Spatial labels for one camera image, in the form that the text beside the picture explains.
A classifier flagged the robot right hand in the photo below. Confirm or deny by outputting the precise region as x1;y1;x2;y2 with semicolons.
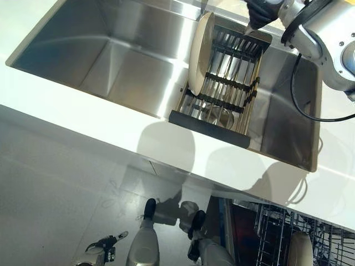
244;0;281;37

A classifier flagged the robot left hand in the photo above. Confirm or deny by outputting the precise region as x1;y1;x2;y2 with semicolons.
84;231;129;253

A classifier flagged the cream round plate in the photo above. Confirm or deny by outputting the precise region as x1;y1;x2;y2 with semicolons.
288;231;315;266
188;11;216;96

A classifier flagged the robot right leg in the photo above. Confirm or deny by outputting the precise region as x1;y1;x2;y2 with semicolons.
187;209;236;266

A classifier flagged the black sink drying rack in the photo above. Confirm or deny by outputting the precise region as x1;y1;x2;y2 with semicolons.
169;23;273;149

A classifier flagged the stainless steel sink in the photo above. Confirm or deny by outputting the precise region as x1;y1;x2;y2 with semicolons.
5;0;323;173

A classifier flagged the dark wire plate basket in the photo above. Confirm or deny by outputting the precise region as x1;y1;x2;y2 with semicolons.
253;202;355;266

